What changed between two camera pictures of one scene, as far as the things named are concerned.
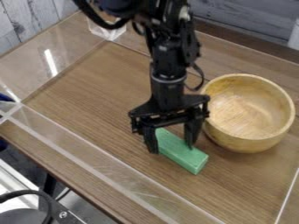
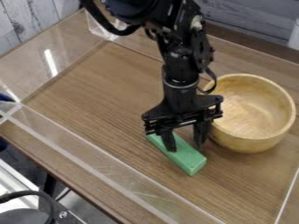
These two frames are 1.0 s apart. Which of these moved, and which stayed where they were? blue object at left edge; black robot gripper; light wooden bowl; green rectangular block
Moved: black robot gripper
Stayed: blue object at left edge; green rectangular block; light wooden bowl
